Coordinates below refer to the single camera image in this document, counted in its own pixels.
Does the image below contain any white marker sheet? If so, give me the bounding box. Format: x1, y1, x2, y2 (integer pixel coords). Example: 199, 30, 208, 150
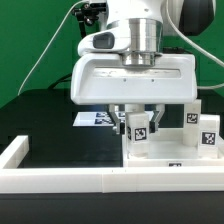
73, 111, 153, 127

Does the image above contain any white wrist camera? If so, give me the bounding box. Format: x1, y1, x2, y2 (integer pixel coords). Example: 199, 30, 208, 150
78, 28, 131, 56

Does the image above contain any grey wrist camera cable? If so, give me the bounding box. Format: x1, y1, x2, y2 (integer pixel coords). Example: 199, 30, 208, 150
164, 0, 224, 91

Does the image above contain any white square tabletop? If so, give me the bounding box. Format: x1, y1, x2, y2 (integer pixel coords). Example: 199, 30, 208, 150
122, 128, 224, 167

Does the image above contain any black cable bundle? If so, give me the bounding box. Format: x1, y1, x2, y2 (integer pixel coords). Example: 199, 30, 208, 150
47, 74, 73, 90

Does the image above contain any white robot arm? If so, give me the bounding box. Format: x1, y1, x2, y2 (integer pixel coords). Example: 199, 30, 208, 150
71, 0, 216, 134

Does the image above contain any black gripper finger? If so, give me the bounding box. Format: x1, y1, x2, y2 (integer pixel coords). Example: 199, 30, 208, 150
149, 104, 165, 133
108, 104, 121, 135

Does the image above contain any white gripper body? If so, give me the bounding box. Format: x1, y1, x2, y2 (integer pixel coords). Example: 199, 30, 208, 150
71, 53, 197, 105

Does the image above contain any white cable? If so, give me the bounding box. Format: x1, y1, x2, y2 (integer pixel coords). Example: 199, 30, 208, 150
17, 0, 88, 97

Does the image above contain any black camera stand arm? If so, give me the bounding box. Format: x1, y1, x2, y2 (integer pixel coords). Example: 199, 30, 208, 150
71, 3, 106, 38

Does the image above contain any white U-shaped obstacle fence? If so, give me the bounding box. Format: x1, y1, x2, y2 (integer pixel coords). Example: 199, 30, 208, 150
0, 135, 224, 194

